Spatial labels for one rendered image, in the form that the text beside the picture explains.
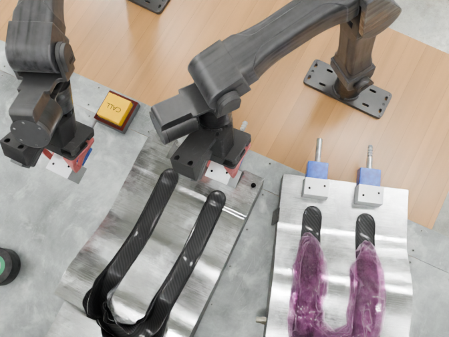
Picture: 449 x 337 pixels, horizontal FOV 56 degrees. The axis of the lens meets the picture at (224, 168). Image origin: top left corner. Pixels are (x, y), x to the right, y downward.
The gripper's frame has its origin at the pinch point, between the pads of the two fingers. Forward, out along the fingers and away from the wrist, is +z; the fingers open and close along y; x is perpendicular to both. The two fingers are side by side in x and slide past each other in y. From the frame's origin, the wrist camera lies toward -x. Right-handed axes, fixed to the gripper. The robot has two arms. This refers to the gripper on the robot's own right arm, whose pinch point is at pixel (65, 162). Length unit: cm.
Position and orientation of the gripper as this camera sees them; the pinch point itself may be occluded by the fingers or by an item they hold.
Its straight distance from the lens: 87.0
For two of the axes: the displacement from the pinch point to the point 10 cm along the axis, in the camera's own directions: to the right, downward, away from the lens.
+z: -1.7, 6.4, 7.5
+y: 9.0, 4.0, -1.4
